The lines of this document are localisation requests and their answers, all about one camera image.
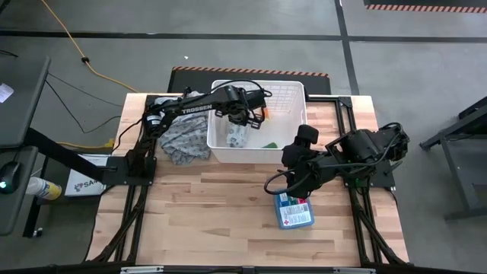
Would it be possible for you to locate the blue first aid kit box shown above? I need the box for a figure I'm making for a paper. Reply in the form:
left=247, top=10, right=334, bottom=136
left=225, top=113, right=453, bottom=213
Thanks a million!
left=273, top=190, right=315, bottom=231

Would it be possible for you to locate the grey patterned wipes pack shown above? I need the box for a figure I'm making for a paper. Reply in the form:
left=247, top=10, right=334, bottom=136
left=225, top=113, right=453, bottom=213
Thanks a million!
left=226, top=122, right=251, bottom=148

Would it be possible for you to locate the white perforated plastic basket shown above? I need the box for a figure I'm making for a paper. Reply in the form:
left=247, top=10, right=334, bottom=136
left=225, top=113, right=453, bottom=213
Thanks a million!
left=206, top=78, right=310, bottom=164

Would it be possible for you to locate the black mat with striped edge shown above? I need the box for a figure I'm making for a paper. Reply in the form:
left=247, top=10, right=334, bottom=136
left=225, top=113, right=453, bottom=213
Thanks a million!
left=167, top=66, right=332, bottom=96
left=363, top=0, right=487, bottom=14

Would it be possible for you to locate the grey patterned cloth gown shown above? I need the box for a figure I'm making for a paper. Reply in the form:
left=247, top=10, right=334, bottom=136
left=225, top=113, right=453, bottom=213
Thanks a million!
left=150, top=91, right=212, bottom=167

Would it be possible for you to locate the black side table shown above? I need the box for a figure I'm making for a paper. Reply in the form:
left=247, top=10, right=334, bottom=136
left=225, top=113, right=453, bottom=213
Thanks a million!
left=419, top=94, right=487, bottom=221

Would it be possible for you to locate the white box with logo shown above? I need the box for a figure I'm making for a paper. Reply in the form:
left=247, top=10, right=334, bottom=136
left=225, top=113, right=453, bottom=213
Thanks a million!
left=64, top=154, right=110, bottom=197

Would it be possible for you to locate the black diagonal support beam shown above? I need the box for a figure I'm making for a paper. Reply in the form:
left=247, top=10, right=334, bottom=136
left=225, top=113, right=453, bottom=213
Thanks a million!
left=25, top=127, right=115, bottom=183

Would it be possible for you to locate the white and yellow bottle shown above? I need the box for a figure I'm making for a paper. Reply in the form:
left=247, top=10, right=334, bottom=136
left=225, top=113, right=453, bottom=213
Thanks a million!
left=25, top=177, right=62, bottom=201

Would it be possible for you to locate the dark grey desk top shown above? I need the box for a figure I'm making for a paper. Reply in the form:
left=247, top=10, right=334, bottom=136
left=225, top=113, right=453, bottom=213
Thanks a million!
left=0, top=56, right=51, bottom=149

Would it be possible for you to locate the white paper note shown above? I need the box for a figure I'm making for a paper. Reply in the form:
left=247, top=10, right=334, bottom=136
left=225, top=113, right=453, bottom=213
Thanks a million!
left=0, top=82, right=15, bottom=104

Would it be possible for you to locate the dark grey desk shelf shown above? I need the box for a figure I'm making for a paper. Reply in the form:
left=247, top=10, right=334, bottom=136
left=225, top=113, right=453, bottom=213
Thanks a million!
left=0, top=146, right=40, bottom=237

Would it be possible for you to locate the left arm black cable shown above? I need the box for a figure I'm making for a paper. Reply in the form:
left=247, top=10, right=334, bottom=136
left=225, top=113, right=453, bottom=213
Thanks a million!
left=208, top=78, right=273, bottom=98

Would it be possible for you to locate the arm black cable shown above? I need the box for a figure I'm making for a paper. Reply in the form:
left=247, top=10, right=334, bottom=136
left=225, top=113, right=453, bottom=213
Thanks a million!
left=263, top=125, right=393, bottom=196
left=208, top=78, right=273, bottom=98

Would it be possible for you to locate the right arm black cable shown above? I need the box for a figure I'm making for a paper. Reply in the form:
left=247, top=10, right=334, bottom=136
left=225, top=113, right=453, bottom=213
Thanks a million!
left=263, top=125, right=393, bottom=196

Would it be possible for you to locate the grey metal bracket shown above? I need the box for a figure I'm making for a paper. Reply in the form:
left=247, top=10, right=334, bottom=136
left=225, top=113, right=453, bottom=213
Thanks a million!
left=334, top=267, right=376, bottom=274
left=120, top=266, right=164, bottom=273

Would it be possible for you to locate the yellow extension cable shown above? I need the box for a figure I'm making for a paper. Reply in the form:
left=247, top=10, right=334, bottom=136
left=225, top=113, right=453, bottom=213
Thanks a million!
left=40, top=0, right=138, bottom=94

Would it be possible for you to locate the thin black floor cable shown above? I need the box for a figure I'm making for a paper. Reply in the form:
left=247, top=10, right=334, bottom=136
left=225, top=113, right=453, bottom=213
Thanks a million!
left=43, top=78, right=123, bottom=134
left=46, top=72, right=123, bottom=108

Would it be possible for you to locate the black aluminium table frame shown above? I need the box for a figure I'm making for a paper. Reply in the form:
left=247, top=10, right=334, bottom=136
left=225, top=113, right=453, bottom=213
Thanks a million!
left=86, top=93, right=412, bottom=274

